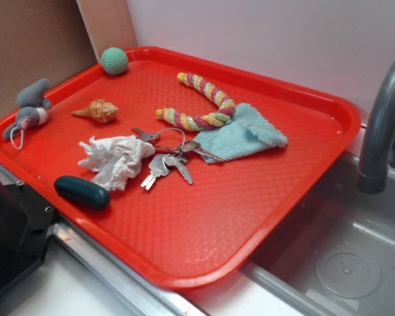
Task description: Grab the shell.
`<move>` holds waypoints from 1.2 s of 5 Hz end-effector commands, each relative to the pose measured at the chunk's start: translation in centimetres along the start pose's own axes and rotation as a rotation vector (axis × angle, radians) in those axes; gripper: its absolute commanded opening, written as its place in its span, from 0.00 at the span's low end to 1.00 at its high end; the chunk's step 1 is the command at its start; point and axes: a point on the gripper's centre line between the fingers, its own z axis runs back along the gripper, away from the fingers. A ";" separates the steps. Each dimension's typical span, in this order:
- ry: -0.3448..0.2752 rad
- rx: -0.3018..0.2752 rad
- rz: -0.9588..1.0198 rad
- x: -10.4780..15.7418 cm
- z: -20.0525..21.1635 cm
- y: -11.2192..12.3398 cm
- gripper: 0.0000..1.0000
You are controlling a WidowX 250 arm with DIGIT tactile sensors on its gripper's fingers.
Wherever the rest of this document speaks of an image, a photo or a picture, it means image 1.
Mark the crumpled white paper tissue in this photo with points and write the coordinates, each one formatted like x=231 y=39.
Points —
x=115 y=160

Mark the grey plastic faucet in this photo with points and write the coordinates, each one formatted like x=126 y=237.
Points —
x=378 y=149

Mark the multicolour twisted rope toy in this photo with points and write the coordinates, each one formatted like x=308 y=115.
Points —
x=216 y=119

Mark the silver key bunch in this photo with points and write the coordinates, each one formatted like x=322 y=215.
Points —
x=162 y=163

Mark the orange spiral seashell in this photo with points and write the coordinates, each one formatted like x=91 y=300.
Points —
x=99 y=110

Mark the grey plastic sink basin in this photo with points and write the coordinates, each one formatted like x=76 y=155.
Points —
x=334 y=253

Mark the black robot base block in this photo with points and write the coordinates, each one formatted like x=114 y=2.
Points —
x=26 y=224

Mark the red plastic tray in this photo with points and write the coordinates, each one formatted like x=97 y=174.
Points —
x=179 y=235

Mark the grey plush elephant toy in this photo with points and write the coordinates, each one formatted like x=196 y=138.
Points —
x=33 y=109

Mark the light blue terry cloth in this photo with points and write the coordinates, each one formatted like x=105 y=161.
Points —
x=246 y=134

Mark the brown cardboard panel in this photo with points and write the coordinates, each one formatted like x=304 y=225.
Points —
x=40 y=39

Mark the dark green oval object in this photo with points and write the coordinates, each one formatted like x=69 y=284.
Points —
x=82 y=192

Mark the light wooden board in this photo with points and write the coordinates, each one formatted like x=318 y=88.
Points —
x=108 y=24

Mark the green crocheted ball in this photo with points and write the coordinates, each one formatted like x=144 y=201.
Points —
x=114 y=61

